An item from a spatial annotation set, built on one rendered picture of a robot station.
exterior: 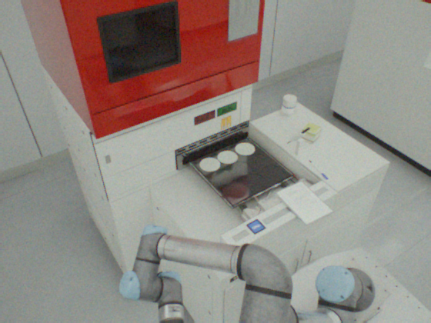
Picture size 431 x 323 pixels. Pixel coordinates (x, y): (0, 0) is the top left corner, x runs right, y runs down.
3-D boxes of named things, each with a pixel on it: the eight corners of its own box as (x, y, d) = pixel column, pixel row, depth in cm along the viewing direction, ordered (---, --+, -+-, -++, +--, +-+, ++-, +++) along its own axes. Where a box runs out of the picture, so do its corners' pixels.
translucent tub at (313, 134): (299, 138, 194) (301, 128, 190) (306, 131, 199) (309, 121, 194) (312, 144, 191) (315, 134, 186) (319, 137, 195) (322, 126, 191)
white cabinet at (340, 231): (162, 279, 245) (148, 187, 190) (278, 214, 285) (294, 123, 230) (220, 368, 205) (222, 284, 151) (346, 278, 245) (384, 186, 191)
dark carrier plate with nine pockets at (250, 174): (192, 162, 192) (192, 161, 191) (247, 138, 206) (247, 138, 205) (232, 205, 170) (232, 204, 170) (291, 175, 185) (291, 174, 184)
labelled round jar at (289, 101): (278, 111, 213) (280, 96, 206) (288, 108, 215) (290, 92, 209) (287, 118, 208) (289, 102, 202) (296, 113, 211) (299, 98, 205)
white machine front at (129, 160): (107, 200, 183) (88, 131, 156) (245, 141, 217) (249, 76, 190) (110, 204, 181) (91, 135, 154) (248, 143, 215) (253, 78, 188)
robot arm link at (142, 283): (125, 257, 117) (157, 264, 123) (115, 295, 114) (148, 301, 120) (135, 259, 111) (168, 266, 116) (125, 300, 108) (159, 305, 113)
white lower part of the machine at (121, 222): (91, 221, 280) (61, 129, 225) (189, 177, 314) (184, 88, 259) (133, 295, 236) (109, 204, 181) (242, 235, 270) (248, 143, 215)
